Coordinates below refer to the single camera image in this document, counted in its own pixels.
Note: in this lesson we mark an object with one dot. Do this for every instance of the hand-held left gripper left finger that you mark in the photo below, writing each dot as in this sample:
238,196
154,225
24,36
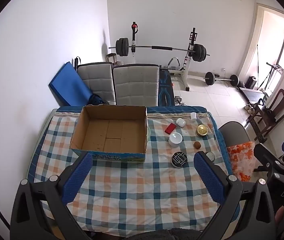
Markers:
78,177

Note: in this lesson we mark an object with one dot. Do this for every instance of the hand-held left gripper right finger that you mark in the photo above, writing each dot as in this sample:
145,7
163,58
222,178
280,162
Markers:
209,177

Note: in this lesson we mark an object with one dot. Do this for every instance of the perforated metal strainer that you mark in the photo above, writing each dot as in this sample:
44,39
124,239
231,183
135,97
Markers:
210,156

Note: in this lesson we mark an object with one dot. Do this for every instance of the black round tin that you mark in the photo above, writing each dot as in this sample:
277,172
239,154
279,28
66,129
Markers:
179,159

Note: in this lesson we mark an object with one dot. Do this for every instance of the round gold tin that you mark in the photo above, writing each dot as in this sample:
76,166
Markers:
202,130

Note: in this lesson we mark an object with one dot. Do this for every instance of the white plastic jar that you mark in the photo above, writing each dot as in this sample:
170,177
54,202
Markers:
175,140

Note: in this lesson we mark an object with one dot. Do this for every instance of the cardboard box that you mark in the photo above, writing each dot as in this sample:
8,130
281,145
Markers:
107,135

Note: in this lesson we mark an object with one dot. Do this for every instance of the small red box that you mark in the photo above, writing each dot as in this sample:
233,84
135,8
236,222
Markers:
170,128

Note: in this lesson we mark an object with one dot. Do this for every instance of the small white plastic cup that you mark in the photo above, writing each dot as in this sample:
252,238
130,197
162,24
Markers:
193,116

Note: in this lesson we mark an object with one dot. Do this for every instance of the person's right hand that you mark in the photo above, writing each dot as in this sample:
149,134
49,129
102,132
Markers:
280,215

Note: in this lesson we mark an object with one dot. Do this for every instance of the orange patterned cushion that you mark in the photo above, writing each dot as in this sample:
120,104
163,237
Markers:
242,160

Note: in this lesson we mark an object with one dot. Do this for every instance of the small brown ball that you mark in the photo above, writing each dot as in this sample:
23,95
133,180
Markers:
197,145

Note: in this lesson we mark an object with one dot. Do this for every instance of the grey round chair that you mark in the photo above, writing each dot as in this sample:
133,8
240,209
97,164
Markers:
233,132

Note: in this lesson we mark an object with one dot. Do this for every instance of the dark wooden chair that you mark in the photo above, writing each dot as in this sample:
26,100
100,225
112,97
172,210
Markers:
282,105

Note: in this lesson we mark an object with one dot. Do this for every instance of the pair of shoes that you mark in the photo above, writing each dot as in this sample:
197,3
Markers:
249,108

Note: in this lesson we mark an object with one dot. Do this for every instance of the plaid tablecloth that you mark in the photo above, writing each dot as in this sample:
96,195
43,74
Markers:
132,192

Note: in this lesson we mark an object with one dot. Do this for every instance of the black treadmill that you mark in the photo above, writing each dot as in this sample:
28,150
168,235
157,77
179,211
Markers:
253,95

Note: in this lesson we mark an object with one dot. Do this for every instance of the white earbud case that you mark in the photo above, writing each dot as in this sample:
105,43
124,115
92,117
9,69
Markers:
180,122

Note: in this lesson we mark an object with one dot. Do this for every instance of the small black heater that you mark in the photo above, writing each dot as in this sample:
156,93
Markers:
251,82

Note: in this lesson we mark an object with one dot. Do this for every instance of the dark blue cloth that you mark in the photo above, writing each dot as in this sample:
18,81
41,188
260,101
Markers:
97,100

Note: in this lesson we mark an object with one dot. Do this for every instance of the small dumbbell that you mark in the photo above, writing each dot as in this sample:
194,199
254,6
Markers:
179,100

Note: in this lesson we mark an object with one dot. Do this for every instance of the blue foam mat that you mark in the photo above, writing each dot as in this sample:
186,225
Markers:
68,85

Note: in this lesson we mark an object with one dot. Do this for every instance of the short barbell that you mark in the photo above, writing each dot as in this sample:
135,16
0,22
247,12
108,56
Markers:
209,78

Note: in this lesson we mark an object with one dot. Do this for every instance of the grey padded chair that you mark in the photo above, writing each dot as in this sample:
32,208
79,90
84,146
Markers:
94,80
135,85

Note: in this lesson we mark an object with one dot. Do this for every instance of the black weight bench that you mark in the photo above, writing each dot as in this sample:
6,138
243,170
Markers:
165,87

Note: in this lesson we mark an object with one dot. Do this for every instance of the white barbell rack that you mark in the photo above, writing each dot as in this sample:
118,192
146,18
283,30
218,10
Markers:
190,65

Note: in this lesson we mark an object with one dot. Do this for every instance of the barbell with black plates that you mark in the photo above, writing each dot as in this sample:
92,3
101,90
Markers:
122,47

